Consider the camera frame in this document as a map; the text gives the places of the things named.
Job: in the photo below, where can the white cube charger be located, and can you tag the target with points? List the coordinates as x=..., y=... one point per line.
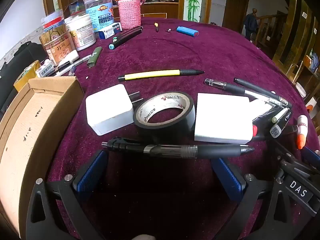
x=220, y=117

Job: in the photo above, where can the gold framed screen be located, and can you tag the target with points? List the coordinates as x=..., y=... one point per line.
x=295, y=30

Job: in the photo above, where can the small blue white box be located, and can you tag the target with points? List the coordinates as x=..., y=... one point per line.
x=110, y=31

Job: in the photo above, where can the white glue bottle orange cap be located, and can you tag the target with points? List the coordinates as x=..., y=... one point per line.
x=302, y=127

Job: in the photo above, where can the yellow tape roll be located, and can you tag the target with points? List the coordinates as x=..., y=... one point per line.
x=26, y=76

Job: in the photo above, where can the clear gel pen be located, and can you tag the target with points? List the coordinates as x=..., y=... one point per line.
x=232, y=86

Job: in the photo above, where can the thick black gel pen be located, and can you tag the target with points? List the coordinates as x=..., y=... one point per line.
x=187, y=151

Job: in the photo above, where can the brown wooden door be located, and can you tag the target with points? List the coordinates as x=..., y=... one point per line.
x=235, y=7

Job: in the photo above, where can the jar with blue red lid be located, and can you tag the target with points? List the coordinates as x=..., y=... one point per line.
x=52, y=20

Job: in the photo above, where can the slim black pen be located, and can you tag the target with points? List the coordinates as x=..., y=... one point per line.
x=262, y=91

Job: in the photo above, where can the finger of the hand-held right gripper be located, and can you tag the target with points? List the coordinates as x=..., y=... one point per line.
x=292, y=162
x=311, y=155

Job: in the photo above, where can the black tape roll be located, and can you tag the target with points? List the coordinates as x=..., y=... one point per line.
x=188, y=120

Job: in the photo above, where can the black leather sofa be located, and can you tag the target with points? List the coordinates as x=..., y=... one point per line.
x=15, y=62

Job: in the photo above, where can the wooden cabinet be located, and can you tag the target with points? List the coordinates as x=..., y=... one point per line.
x=160, y=8

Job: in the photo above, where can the clear silver pen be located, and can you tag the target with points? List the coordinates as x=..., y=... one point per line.
x=75, y=62

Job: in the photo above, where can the small white eraser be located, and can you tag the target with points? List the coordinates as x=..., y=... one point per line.
x=72, y=55

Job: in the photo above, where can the white marker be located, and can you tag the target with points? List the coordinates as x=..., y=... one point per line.
x=280, y=116

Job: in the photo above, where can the blue lighter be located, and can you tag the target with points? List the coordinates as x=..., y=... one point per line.
x=187, y=31

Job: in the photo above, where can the shallow cardboard box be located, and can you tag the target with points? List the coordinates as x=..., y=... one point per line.
x=37, y=130

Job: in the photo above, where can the white charger with prongs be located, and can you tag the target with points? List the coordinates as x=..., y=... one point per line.
x=107, y=110

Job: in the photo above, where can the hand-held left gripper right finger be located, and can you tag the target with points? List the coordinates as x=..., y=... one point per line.
x=228, y=177

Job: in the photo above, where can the black marker grey cap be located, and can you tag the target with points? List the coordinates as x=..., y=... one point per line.
x=274, y=131

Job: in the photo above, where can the clear jar blue label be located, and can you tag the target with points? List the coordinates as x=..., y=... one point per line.
x=100, y=10

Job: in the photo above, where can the small white barcode box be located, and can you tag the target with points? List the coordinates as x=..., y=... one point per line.
x=45, y=68

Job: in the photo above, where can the clear jar gold label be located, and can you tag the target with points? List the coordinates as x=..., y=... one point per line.
x=58, y=47

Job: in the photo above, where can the small orange black pen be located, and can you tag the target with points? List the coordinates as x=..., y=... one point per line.
x=156, y=27

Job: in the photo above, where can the green lighter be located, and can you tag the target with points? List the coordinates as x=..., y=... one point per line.
x=94, y=57

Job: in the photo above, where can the white black pen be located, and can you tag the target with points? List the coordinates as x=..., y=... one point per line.
x=63, y=71

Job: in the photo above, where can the black marker red cap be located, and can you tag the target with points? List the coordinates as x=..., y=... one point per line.
x=265, y=125

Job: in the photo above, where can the yellow mechanical pencil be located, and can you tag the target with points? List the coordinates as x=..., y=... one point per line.
x=155, y=74

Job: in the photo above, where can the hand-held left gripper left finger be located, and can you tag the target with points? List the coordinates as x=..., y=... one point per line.
x=91, y=175

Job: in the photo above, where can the purple tablecloth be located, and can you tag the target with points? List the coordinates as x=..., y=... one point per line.
x=175, y=55

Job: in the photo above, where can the pink knit-covered bottle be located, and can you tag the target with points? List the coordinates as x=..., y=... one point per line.
x=130, y=10

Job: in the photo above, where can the wooden stair railing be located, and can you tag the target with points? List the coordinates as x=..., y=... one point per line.
x=270, y=27

